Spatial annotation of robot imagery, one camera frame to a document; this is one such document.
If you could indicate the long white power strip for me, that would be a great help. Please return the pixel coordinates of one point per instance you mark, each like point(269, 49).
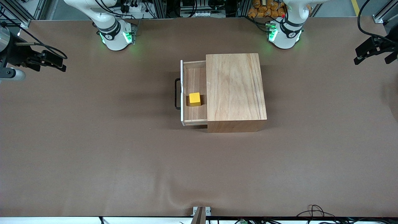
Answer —
point(202, 14)

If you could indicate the aluminium frame post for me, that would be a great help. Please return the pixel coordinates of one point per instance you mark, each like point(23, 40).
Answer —
point(378, 19)
point(26, 23)

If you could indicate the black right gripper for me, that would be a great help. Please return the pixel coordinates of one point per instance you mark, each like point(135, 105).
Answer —
point(17, 55)

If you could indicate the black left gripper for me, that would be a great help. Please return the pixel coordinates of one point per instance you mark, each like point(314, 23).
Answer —
point(377, 45)

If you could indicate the white power strip with plugs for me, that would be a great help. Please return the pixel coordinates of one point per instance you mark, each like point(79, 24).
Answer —
point(133, 8)

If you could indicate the pile of orange objects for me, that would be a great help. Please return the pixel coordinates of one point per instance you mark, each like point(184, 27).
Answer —
point(264, 9)

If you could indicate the aluminium rack frame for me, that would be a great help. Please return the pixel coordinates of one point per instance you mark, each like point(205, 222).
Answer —
point(160, 9)

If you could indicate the wooden drawer cabinet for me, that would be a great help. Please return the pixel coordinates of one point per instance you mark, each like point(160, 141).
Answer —
point(236, 90)

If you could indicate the metal table edge bracket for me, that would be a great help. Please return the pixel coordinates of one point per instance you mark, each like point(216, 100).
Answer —
point(199, 214)

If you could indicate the brown table cover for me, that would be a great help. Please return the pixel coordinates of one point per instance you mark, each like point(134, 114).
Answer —
point(155, 171)

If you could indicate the yellow block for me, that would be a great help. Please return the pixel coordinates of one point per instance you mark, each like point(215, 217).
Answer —
point(195, 99)

